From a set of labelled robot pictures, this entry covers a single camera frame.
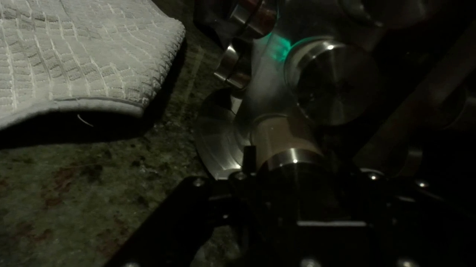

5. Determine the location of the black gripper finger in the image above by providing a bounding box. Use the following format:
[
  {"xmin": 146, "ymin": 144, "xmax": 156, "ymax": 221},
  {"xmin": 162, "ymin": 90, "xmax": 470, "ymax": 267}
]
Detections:
[{"xmin": 106, "ymin": 177, "xmax": 244, "ymax": 267}]

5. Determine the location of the white waffle dish towel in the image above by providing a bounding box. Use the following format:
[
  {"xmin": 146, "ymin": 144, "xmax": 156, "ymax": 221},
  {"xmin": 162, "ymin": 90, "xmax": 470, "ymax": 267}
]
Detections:
[{"xmin": 0, "ymin": 0, "xmax": 186, "ymax": 129}]

